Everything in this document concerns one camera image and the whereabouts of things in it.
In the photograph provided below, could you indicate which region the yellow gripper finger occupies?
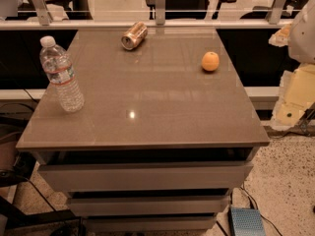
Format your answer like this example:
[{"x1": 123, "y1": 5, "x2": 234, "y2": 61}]
[
  {"x1": 269, "y1": 24, "x2": 291, "y2": 47},
  {"x1": 271, "y1": 64, "x2": 315, "y2": 128}
]

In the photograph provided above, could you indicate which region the orange fruit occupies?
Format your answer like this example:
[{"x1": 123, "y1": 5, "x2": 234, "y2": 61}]
[{"x1": 202, "y1": 52, "x2": 220, "y2": 72}]

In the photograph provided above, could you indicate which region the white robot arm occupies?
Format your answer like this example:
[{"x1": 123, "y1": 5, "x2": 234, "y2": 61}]
[{"x1": 269, "y1": 0, "x2": 315, "y2": 131}]

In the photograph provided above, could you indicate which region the orange soda can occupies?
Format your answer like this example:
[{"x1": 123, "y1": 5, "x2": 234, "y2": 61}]
[{"x1": 121, "y1": 22, "x2": 148, "y2": 50}]

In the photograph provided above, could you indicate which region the black office chair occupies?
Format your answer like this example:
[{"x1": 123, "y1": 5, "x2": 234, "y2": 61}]
[{"x1": 146, "y1": 0, "x2": 236, "y2": 20}]

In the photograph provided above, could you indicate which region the grey drawer cabinet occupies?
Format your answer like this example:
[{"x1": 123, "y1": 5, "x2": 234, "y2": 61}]
[{"x1": 18, "y1": 28, "x2": 269, "y2": 231}]

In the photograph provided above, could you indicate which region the blue perforated box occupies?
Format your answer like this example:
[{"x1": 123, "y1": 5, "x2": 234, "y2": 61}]
[{"x1": 228, "y1": 207, "x2": 266, "y2": 236}]

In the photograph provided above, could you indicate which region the clear plastic water bottle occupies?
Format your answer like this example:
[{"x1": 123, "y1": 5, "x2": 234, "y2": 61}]
[{"x1": 39, "y1": 35, "x2": 85, "y2": 112}]

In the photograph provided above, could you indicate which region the black floor cable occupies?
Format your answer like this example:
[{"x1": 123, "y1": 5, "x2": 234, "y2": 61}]
[{"x1": 238, "y1": 184, "x2": 284, "y2": 236}]

